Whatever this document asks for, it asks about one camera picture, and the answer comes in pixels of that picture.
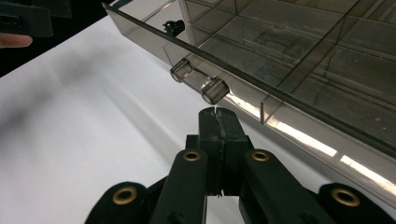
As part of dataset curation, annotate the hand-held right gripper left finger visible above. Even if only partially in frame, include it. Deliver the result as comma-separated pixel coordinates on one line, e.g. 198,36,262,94
185,106,223,197

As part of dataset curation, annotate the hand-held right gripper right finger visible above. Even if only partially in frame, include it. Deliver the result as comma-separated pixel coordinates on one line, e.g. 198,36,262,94
216,106,254,197

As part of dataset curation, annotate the smoky clear plastic drawer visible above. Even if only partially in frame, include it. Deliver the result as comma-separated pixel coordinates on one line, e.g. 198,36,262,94
102,0,396,213

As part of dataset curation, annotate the small black clip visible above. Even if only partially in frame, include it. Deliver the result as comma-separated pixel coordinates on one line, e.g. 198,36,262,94
163,19,187,37

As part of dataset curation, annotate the smoky clear drawer cabinet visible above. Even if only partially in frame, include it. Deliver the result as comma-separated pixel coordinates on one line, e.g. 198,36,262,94
234,0,396,60

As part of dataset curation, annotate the white table mat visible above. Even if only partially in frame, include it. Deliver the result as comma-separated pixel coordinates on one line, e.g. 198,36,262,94
0,12,396,224

